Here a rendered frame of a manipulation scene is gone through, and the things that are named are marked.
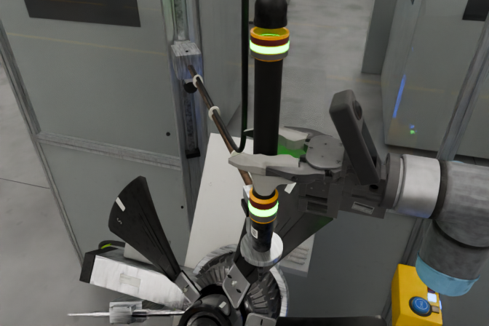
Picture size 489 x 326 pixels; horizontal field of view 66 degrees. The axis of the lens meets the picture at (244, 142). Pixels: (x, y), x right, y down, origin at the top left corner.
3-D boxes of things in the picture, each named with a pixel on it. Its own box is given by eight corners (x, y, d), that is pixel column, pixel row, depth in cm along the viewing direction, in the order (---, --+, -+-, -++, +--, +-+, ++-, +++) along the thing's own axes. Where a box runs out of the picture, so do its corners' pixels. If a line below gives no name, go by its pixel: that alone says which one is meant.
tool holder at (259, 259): (231, 231, 66) (230, 188, 60) (268, 221, 67) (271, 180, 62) (247, 272, 59) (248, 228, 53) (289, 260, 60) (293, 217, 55)
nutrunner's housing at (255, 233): (246, 252, 65) (247, -38, 39) (267, 247, 66) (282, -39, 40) (254, 271, 62) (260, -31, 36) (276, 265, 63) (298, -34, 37)
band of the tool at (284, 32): (245, 52, 44) (245, 27, 43) (279, 47, 45) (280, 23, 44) (257, 65, 41) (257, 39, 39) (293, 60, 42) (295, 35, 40)
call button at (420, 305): (410, 298, 97) (412, 295, 96) (427, 303, 96) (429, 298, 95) (412, 312, 94) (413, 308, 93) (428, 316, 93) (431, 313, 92)
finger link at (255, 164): (228, 201, 49) (297, 202, 49) (226, 167, 46) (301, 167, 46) (228, 186, 52) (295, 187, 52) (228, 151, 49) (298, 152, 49)
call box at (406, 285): (389, 284, 112) (398, 262, 106) (426, 293, 109) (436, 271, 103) (390, 335, 99) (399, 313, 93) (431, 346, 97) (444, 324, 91)
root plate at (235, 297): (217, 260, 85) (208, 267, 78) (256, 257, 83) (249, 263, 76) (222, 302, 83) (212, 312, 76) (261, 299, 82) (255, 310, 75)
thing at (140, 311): (199, 316, 89) (70, 317, 97) (199, 306, 89) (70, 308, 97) (196, 319, 87) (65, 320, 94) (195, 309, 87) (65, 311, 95)
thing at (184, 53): (172, 68, 112) (169, 41, 107) (196, 65, 114) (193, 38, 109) (178, 83, 104) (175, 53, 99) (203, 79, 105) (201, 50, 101)
